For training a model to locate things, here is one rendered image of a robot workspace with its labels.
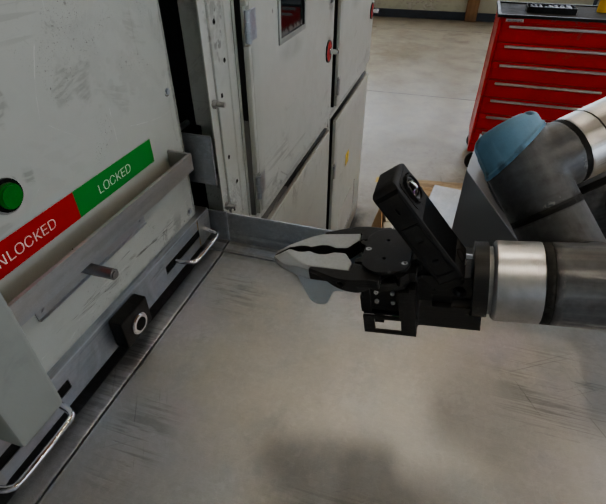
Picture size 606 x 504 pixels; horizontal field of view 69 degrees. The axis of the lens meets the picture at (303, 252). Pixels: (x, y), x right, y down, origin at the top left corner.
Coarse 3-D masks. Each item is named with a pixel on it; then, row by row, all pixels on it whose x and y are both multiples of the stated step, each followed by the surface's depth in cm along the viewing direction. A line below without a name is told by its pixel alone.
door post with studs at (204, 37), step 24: (192, 0) 64; (216, 0) 65; (192, 24) 66; (216, 24) 67; (192, 48) 68; (216, 48) 68; (192, 72) 70; (216, 72) 69; (192, 96) 73; (216, 96) 71; (216, 120) 73; (216, 144) 75; (216, 168) 82; (216, 192) 83
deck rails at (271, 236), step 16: (240, 224) 83; (256, 224) 81; (272, 224) 80; (288, 224) 79; (240, 240) 85; (256, 240) 84; (272, 240) 83; (288, 240) 81; (256, 256) 82; (272, 256) 82
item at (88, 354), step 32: (192, 224) 77; (160, 256) 70; (192, 256) 79; (128, 288) 64; (160, 288) 71; (96, 320) 59; (96, 352) 58; (64, 384) 54; (0, 448) 46; (32, 448) 50
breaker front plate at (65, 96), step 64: (0, 0) 39; (64, 0) 45; (128, 0) 54; (0, 64) 40; (64, 64) 47; (128, 64) 56; (0, 128) 41; (64, 128) 48; (128, 128) 58; (64, 192) 50; (128, 192) 61; (64, 256) 51; (128, 256) 63; (64, 320) 53
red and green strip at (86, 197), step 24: (144, 144) 62; (120, 168) 58; (144, 168) 63; (72, 192) 51; (96, 192) 55; (48, 216) 48; (72, 216) 51; (24, 240) 46; (48, 240) 49; (0, 264) 44
